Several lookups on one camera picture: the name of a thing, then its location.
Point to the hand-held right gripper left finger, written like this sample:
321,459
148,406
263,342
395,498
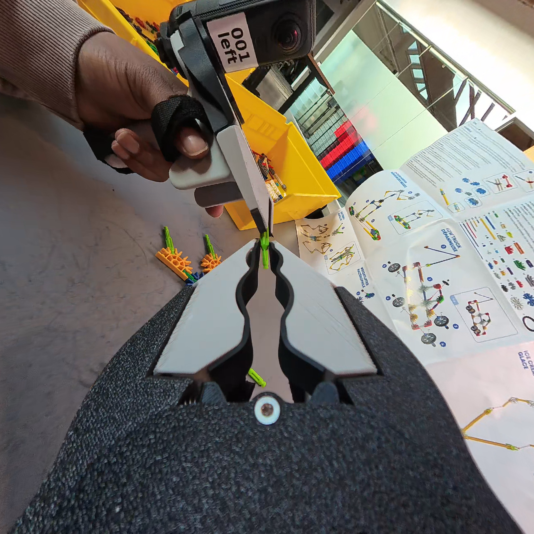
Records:
208,329

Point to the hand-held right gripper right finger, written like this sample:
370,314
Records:
325,329

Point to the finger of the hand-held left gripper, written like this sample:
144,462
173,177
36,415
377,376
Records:
270,217
246,171

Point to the pile of toy pieces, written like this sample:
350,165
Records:
273,183
142,25

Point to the yellow storage bin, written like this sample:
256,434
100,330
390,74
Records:
96,6
300,167

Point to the large blue connector fan assembly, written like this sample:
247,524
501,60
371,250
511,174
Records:
175,260

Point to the person's left forearm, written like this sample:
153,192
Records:
33,50

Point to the grey desk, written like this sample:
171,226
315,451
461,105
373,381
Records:
62,271

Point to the person's left hand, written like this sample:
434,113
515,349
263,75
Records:
121,83

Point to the stack of red blue bins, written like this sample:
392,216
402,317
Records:
346,154

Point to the toy instruction sheet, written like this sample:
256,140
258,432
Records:
417,271

